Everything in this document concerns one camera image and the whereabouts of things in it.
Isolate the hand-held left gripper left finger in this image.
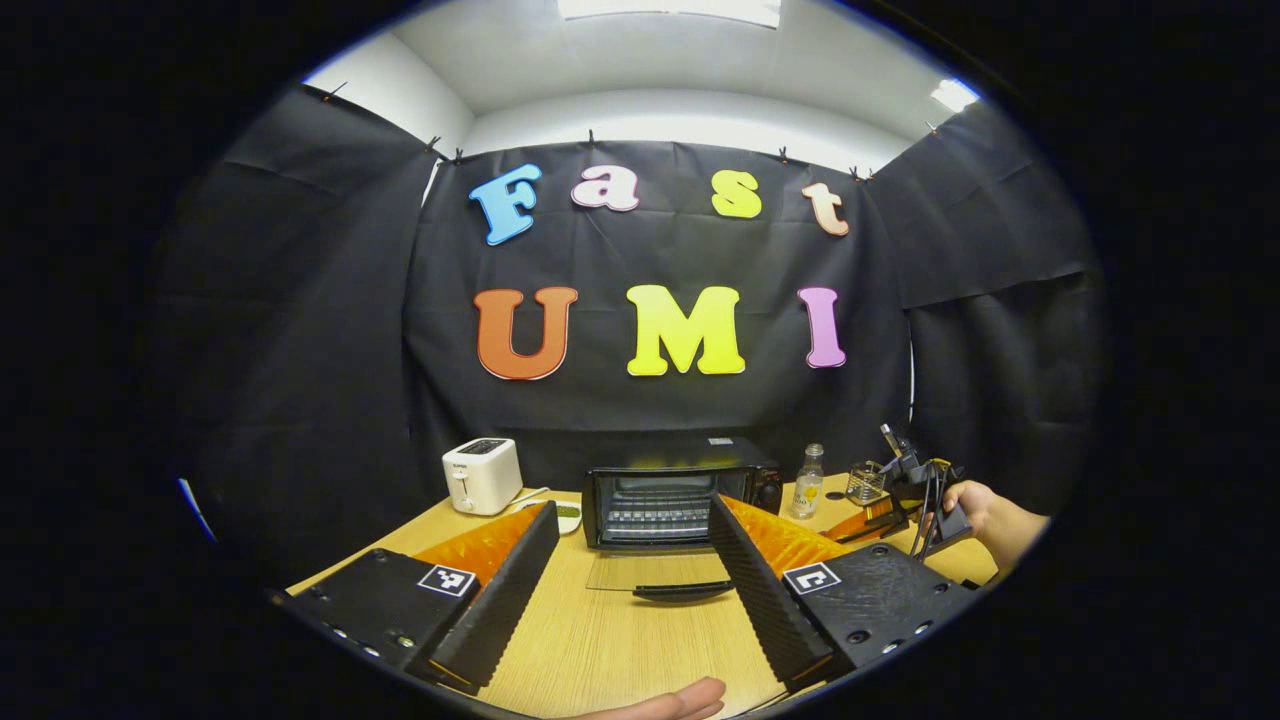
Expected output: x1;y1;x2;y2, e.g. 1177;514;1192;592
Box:
285;500;561;698

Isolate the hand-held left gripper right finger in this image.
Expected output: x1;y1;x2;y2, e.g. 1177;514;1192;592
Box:
707;489;986;693

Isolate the black electric oven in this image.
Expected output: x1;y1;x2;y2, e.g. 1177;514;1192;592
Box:
582;437;786;603

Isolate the clear glass bottle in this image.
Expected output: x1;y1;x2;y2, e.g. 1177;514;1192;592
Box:
792;444;826;520

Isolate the white divided condiment dish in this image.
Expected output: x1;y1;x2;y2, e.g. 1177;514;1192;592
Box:
520;498;583;535

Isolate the white toaster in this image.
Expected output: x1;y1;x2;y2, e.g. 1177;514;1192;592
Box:
442;437;524;517

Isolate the black backdrop cloth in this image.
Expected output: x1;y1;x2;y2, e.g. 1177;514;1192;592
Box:
150;85;1111;591

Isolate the wire mesh cup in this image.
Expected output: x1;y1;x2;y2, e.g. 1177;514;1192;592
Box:
846;460;889;506

